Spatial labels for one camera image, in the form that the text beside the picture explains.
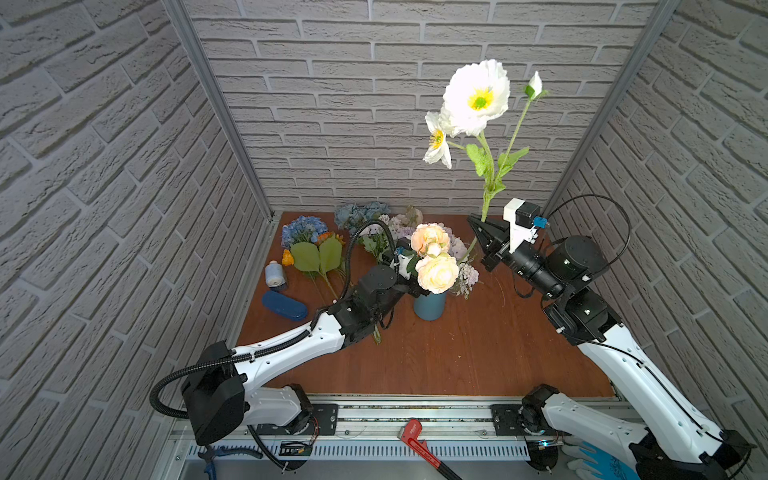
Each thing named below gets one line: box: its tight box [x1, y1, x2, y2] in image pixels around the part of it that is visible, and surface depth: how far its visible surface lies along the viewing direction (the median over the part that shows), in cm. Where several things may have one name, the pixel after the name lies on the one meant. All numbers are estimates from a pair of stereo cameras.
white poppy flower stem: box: [423, 59, 548, 261], surface depth 29 cm
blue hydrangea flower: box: [281, 216, 328, 247], surface depth 105 cm
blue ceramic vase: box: [414, 291, 447, 321], surface depth 89 cm
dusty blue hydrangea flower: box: [335, 201, 391, 231], surface depth 109 cm
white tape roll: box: [265, 260, 286, 287], surface depth 95 cm
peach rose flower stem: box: [411, 222, 460, 294], surface depth 52 cm
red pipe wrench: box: [397, 419, 463, 480], surface depth 71 cm
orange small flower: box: [281, 248, 294, 266], surface depth 99 cm
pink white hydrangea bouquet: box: [444, 224, 480, 299], surface depth 71 cm
